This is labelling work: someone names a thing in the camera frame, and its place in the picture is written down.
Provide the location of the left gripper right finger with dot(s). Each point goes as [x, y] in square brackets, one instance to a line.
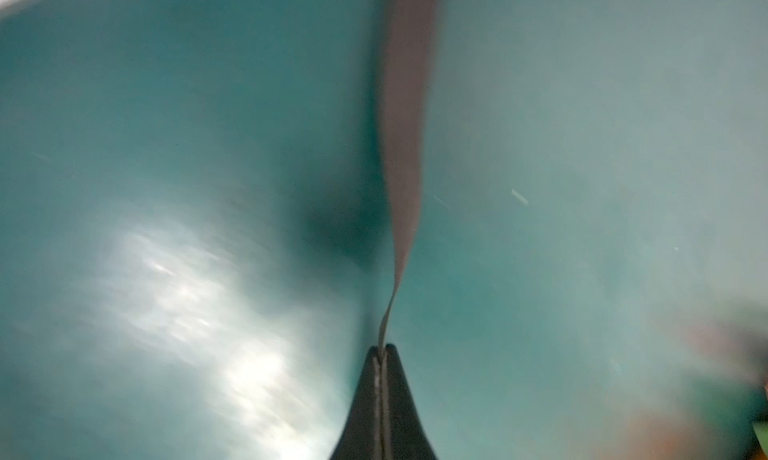
[402, 434]

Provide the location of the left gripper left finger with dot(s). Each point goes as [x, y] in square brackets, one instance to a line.
[361, 436]

